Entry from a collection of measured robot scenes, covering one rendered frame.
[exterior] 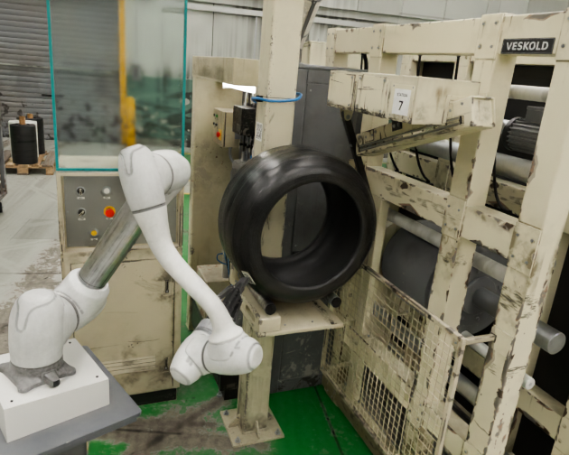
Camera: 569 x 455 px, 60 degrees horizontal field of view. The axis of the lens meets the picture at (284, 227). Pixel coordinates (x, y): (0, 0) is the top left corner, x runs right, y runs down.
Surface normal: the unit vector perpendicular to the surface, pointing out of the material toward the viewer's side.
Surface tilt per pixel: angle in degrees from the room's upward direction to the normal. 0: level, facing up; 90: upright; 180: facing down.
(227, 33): 90
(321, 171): 79
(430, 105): 90
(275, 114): 90
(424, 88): 90
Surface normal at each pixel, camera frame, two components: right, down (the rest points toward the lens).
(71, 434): 0.08, -0.95
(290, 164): 0.06, -0.44
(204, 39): 0.19, 0.32
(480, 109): 0.37, 0.00
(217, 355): -0.55, 0.16
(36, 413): 0.66, 0.28
